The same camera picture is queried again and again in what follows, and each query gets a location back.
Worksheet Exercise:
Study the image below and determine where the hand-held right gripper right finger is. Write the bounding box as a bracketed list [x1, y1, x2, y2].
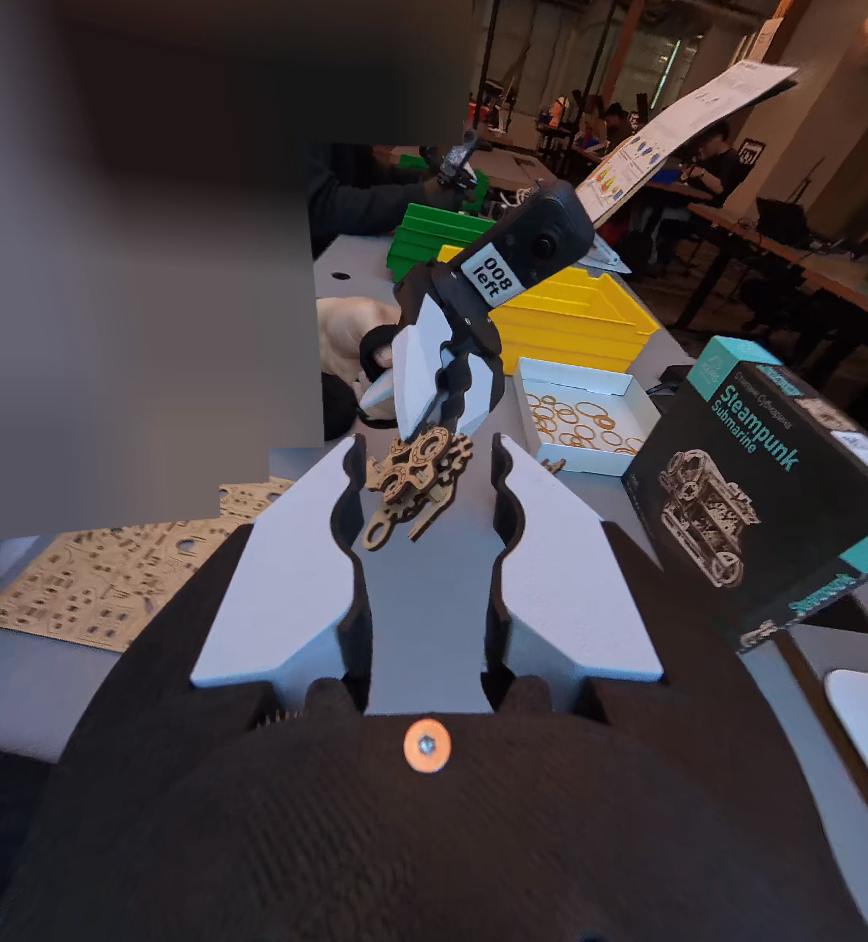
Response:
[482, 433, 664, 713]

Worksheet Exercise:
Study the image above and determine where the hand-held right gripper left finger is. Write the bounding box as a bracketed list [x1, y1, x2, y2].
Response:
[191, 434, 372, 713]

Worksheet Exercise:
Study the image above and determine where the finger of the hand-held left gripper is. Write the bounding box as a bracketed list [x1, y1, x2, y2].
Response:
[440, 349, 506, 437]
[391, 294, 451, 443]

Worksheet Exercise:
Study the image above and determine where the wooden three-ring plate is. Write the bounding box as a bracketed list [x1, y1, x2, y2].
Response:
[374, 429, 474, 544]

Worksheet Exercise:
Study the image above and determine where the wooden gear assembly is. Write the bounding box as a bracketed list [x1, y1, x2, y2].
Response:
[362, 442, 474, 551]

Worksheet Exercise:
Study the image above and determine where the person's left hand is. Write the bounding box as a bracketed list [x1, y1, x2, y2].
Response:
[316, 296, 400, 384]

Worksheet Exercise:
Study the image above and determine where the yellow bin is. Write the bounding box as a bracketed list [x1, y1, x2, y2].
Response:
[437, 244, 662, 376]

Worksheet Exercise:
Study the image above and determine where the green bin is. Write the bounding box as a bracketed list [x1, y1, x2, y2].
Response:
[387, 202, 494, 284]

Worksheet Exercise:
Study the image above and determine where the white cardboard box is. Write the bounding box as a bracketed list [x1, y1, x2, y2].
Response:
[513, 357, 662, 478]

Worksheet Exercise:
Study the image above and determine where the pile of rubber bands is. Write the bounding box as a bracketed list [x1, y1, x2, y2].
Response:
[526, 395, 644, 453]

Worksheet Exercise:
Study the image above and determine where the white instruction sign holder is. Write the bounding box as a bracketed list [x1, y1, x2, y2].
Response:
[574, 62, 799, 228]

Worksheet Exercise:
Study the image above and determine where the black model kit box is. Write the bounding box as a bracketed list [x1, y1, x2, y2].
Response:
[621, 336, 868, 654]

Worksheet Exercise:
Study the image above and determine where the laser-cut wooden parts sheet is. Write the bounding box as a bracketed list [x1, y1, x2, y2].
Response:
[0, 477, 295, 654]

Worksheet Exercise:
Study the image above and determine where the black laptop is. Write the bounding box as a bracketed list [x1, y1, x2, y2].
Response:
[754, 197, 814, 247]

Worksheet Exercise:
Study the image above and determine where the long wooden table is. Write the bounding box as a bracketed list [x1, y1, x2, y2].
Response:
[688, 202, 868, 340]

